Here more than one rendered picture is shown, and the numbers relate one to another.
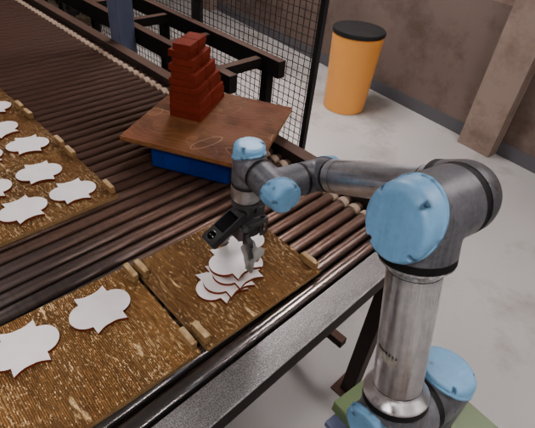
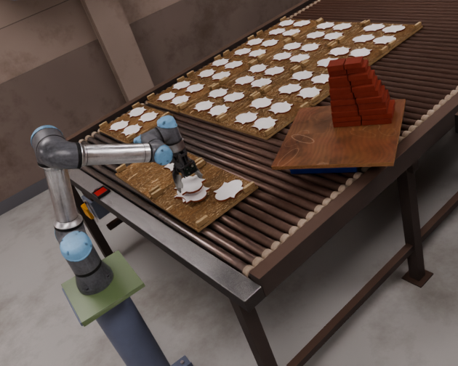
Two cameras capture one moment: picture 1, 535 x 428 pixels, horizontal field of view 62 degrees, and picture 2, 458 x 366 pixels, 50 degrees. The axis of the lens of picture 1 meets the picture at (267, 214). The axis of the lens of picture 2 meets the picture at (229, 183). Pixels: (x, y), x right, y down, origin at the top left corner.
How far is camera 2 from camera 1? 2.38 m
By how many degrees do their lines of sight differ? 83
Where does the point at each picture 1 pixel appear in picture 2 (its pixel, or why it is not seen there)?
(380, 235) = not seen: hidden behind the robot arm
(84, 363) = (151, 170)
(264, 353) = (147, 220)
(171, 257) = (211, 171)
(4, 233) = (229, 122)
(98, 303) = not seen: hidden behind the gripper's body
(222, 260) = (187, 180)
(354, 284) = (189, 250)
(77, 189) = (265, 123)
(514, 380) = not seen: outside the picture
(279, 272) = (196, 213)
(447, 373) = (70, 240)
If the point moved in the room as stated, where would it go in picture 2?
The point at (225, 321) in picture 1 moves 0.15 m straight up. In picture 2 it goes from (164, 200) to (153, 175)
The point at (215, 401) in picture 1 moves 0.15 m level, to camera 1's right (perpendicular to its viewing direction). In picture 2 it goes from (128, 210) to (118, 231)
